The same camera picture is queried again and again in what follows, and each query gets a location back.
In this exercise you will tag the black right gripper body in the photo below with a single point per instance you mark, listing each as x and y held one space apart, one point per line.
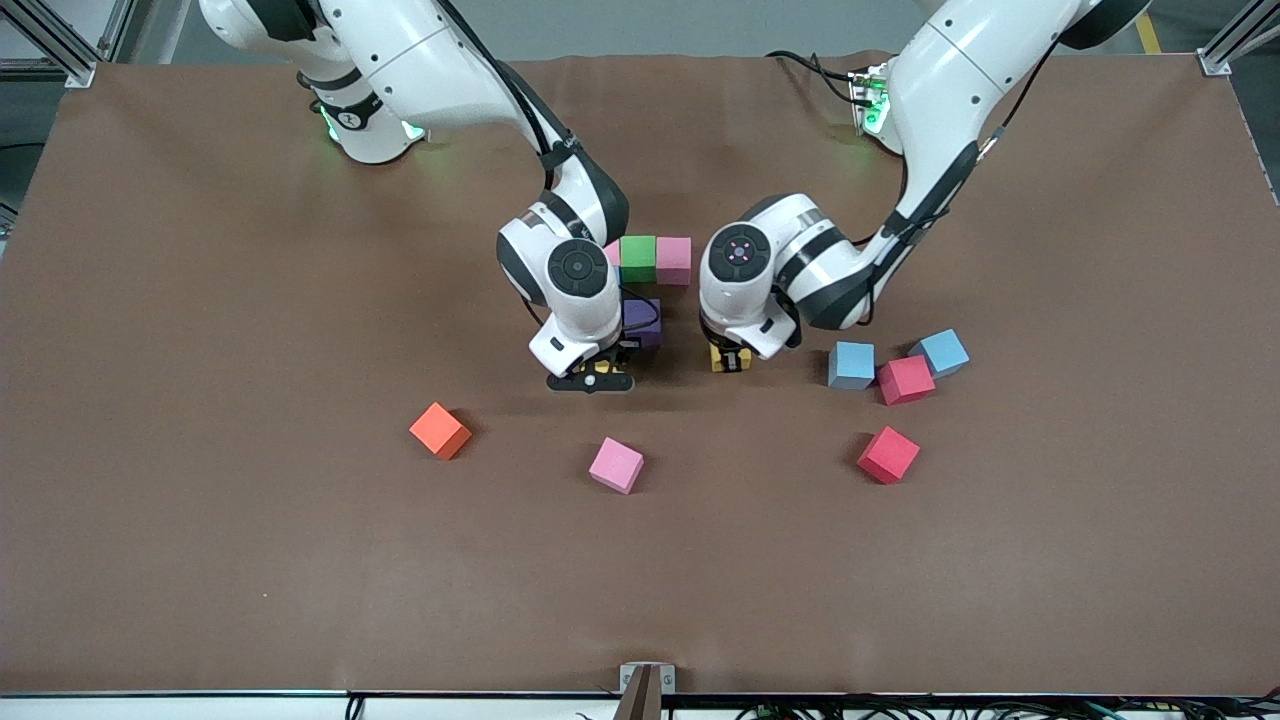
622 352

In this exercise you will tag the yellow foam cube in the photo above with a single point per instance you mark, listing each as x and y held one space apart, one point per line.
606 367
716 362

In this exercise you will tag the purple foam cube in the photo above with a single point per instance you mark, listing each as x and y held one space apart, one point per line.
645 318

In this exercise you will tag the green foam cube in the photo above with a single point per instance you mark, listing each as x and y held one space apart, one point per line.
638 255

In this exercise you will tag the pink foam cube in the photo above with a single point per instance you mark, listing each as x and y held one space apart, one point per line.
612 250
616 463
674 258

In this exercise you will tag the red foam cube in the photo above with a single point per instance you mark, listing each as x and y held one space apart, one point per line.
906 380
888 455

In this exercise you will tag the orange foam cube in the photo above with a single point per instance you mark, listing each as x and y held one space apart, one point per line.
440 430

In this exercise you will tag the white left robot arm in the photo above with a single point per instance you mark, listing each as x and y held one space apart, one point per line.
740 255

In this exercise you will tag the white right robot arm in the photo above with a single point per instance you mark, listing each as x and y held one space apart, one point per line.
575 270

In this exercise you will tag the blue foam cube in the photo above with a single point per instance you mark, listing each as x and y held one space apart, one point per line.
942 350
851 363

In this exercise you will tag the brown table cover sheet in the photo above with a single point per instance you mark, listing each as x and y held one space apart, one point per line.
640 580

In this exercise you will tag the yellow floor tape stripe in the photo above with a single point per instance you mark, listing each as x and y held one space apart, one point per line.
1150 35

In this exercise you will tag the grey metal bracket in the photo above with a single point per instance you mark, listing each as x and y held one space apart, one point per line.
647 685

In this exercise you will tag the aluminium frame profile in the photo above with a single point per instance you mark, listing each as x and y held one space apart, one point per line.
1240 35
60 45

